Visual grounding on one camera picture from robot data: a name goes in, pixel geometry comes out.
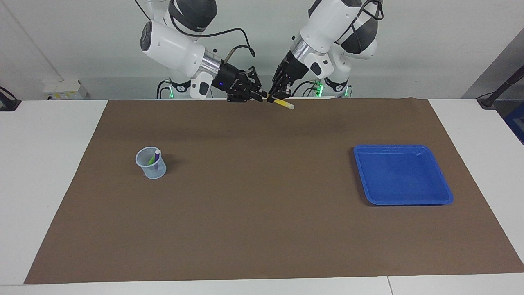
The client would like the blue plastic tray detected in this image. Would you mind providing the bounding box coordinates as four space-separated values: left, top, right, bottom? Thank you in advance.
353 144 454 206

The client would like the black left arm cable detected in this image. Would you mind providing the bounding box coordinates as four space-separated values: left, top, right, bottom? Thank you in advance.
348 0 385 45

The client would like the yellow highlighter pen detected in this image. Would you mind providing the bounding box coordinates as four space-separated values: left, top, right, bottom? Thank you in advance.
267 97 295 110

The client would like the black stand pole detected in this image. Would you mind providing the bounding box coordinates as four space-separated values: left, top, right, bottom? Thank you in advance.
477 64 524 109

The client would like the brown paper table mat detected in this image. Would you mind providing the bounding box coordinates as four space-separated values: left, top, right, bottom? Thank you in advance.
24 98 524 284

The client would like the black clamp mount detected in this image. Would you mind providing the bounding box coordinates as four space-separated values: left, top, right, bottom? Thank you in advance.
0 87 22 112

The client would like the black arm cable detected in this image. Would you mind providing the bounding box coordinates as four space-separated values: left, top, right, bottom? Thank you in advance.
348 0 385 45
168 8 256 64

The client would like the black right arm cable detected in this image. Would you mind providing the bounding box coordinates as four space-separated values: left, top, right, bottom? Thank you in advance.
168 8 256 64

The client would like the white power socket box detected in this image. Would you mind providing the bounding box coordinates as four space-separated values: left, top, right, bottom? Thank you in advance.
43 80 88 100

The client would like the translucent plastic cup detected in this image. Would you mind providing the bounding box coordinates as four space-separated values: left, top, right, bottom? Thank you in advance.
136 147 167 180

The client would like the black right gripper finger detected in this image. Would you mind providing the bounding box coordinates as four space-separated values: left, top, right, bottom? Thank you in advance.
246 66 267 95
227 91 264 103

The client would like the blue storage bin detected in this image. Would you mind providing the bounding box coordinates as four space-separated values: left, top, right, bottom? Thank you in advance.
504 102 524 144

